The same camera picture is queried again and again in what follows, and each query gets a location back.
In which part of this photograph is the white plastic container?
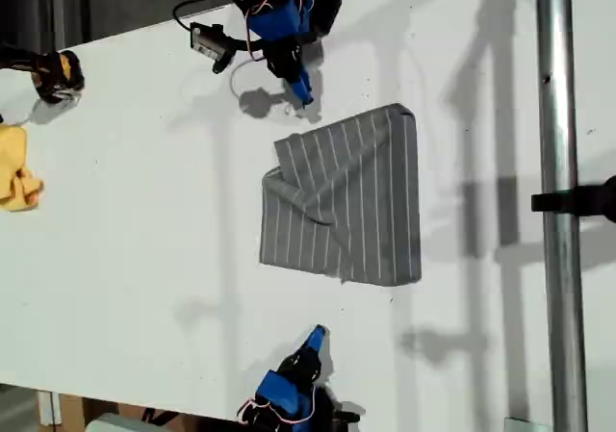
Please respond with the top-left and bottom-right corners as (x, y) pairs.
(85, 411), (145, 432)

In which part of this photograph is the black camera cable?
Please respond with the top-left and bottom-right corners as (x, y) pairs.
(171, 0), (238, 33)

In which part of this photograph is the grey white-striped towel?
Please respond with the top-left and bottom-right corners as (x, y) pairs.
(258, 103), (424, 288)

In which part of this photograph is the yellow cloth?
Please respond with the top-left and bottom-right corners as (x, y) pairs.
(0, 122), (45, 213)

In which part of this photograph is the short black camera stalk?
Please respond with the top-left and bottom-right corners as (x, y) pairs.
(211, 37), (266, 76)

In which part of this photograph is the black clamp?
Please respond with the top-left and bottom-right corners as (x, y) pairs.
(530, 174), (616, 225)

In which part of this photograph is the brown cardboard box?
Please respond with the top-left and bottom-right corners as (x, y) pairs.
(57, 393), (240, 432)

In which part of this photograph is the white table leg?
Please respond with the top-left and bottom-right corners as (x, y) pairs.
(37, 390), (63, 427)

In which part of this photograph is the steel post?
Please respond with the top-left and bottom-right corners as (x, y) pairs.
(534, 0), (589, 432)

